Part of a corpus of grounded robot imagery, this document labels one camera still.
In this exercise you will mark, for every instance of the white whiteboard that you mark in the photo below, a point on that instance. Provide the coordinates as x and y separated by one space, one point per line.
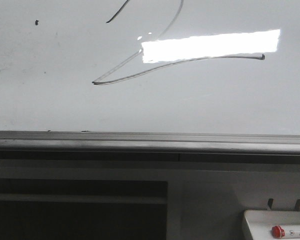
166 66

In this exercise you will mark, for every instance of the left black tray hook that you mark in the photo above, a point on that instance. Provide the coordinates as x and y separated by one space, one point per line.
269 205

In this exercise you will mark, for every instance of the black tray hook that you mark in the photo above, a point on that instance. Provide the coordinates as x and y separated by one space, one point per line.
269 205
297 205

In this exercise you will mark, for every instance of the white marker tray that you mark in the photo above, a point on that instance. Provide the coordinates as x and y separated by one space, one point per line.
271 225

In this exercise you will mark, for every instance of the red capped marker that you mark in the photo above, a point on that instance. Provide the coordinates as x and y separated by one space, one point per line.
286 231

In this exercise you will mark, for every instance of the right black tray hook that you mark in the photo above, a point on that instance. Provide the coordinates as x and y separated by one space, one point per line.
297 205

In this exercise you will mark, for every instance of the grey aluminium whiteboard frame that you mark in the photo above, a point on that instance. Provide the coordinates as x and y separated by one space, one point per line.
143 149

